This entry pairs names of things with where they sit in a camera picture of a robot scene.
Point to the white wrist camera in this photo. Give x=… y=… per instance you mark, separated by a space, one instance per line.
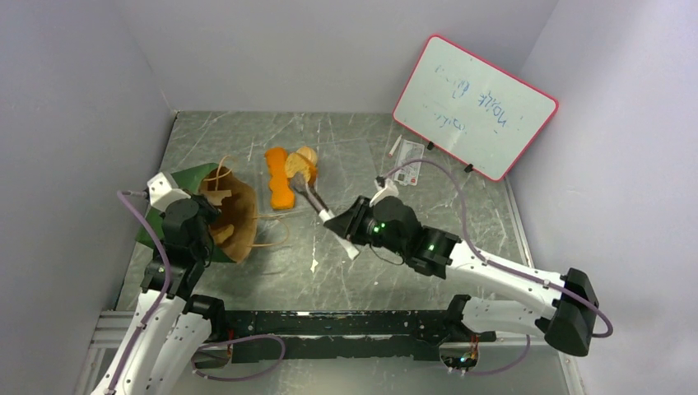
x=385 y=188
x=162 y=190

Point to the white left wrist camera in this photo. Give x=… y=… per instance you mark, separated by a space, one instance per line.
x=162 y=190

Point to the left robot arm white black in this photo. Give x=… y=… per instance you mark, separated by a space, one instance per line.
x=166 y=330

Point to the aluminium side rail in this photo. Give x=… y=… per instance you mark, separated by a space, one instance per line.
x=518 y=225

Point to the pink framed whiteboard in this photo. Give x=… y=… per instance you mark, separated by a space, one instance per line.
x=471 y=109

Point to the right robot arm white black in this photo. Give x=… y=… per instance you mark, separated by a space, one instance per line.
x=559 y=308

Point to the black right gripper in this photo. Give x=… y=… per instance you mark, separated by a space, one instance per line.
x=356 y=217

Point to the white ruler package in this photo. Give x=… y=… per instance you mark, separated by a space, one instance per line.
x=408 y=155

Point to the round tan fake bun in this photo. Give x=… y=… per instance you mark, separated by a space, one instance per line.
x=303 y=161

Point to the white pink marker pen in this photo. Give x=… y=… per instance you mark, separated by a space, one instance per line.
x=395 y=146

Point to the silver metal tongs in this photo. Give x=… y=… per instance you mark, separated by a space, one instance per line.
x=300 y=186

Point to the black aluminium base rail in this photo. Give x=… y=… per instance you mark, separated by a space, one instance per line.
x=253 y=336

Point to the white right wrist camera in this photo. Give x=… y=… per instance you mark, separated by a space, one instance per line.
x=385 y=188

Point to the tan fake bread in bag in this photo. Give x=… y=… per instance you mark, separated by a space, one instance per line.
x=221 y=234

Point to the orange fake bread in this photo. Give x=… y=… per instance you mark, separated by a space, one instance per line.
x=282 y=198

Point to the green paper bag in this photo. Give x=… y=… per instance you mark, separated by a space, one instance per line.
x=238 y=205

